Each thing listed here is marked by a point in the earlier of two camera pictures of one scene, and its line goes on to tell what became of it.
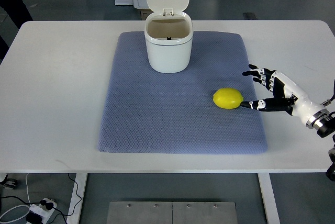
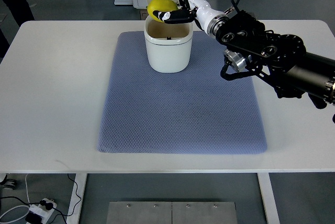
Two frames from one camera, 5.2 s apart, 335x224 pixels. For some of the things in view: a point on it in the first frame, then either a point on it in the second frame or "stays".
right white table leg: (269, 198) stays
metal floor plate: (170, 212) stays
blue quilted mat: (145, 111) stays
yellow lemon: (227, 98) → (160, 4)
